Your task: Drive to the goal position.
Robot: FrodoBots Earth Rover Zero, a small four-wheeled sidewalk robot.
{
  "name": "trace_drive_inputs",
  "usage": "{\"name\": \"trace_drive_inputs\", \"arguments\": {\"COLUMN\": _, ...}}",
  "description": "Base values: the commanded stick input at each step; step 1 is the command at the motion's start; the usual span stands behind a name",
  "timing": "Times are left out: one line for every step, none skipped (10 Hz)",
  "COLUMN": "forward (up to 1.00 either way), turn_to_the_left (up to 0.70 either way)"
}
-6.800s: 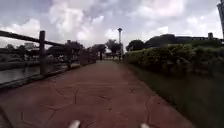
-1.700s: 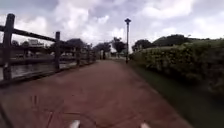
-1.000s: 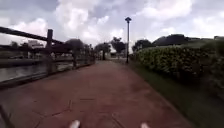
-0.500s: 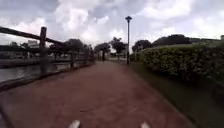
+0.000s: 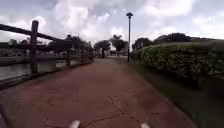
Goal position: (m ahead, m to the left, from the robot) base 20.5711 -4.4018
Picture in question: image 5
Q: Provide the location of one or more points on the row of trees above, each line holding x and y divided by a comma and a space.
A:
118, 42

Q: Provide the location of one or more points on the red paved path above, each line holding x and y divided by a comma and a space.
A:
100, 86

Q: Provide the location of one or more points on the long green hedge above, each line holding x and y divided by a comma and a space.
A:
180, 60

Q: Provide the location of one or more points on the robot's own part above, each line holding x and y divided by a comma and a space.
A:
145, 125
74, 124

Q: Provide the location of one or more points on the dark wooden fence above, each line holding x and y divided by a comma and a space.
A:
33, 43

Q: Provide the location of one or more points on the grass strip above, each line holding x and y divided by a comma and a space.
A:
186, 100

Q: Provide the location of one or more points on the stone kerb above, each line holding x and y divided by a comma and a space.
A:
20, 82

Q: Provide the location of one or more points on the water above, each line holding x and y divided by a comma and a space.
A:
13, 70

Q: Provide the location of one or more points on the dark lamp post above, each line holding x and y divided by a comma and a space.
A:
129, 36

